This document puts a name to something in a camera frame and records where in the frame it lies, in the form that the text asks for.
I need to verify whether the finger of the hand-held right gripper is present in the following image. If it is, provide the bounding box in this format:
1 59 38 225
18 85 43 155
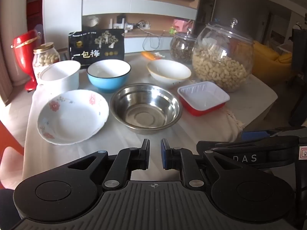
241 126 305 141

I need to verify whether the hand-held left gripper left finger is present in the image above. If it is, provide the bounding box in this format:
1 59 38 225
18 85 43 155
65 138 150 193

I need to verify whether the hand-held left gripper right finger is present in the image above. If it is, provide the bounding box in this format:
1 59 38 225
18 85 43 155
160 138 241 191

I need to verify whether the blue bowl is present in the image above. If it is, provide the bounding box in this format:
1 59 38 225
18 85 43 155
87 59 132 94

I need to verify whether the white plastic cup bowl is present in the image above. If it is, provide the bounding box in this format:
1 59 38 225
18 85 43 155
39 60 81 91

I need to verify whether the white tablecloth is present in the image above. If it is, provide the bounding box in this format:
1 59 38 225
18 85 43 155
22 53 245 181

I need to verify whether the stainless steel bowl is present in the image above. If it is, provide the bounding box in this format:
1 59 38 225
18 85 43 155
110 83 183 135

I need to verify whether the red and white plastic tray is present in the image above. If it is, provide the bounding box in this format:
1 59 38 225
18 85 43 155
177 81 230 117

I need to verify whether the yellow cushion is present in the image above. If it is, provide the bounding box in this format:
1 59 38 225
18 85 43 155
251 40 293 87

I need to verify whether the white bowl with gold rim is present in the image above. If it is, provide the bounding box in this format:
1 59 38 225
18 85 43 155
147 60 192 85

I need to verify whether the large glass jar of peanuts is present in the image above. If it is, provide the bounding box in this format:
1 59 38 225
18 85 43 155
191 18 255 93

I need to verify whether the white floral plate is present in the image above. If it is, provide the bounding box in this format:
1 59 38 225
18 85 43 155
37 90 110 145

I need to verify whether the orange chopstick packet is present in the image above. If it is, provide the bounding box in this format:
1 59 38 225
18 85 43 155
141 51 166 60

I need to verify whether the glass jar of sunflower seeds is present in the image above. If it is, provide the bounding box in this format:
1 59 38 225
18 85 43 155
169 28 200 65

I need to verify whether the black snack bag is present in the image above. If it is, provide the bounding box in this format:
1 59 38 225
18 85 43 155
68 28 125 70

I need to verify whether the white power strip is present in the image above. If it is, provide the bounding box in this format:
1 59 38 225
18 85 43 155
125 22 152 30

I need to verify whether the pink box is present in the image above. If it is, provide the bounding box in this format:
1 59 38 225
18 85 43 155
174 18 195 32

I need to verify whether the white router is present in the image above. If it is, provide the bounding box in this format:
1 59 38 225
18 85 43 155
109 16 127 29

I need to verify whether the red chair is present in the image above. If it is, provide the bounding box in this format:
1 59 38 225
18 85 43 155
0 120 25 190

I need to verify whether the small peanut jar gold lid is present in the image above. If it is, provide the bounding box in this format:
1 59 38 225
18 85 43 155
32 42 60 80

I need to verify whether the wooden tv cabinet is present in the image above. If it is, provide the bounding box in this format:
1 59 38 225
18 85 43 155
81 0 217 39

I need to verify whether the red vase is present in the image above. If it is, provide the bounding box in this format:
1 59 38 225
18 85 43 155
11 29 42 91

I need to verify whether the black cable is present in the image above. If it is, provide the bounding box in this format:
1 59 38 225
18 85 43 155
142 29 164 50

